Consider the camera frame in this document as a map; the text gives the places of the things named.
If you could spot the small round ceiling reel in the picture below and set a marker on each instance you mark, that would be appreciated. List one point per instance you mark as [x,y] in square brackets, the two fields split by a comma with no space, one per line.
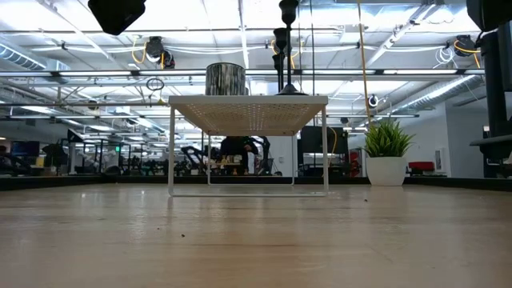
[373,101]

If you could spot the black background robot station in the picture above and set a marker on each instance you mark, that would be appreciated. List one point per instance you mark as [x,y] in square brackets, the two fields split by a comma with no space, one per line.
[236,146]

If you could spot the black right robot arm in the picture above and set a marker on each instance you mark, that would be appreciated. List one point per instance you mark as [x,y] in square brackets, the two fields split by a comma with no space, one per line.
[492,12]

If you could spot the glass jar candle brown label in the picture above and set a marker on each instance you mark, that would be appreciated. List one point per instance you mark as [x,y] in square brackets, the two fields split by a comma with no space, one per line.
[226,80]

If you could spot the white perforated metal shelf riser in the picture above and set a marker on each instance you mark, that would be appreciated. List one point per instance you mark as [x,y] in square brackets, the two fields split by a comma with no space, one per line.
[248,116]

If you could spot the red seat cushion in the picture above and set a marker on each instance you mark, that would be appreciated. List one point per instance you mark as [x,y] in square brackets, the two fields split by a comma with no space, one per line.
[422,166]

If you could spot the black monitor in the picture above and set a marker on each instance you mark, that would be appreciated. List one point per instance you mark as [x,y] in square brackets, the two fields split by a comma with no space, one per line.
[320,140]

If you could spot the green plant in white pot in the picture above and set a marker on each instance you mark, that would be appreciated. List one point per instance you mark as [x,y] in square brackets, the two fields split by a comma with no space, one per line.
[386,172]

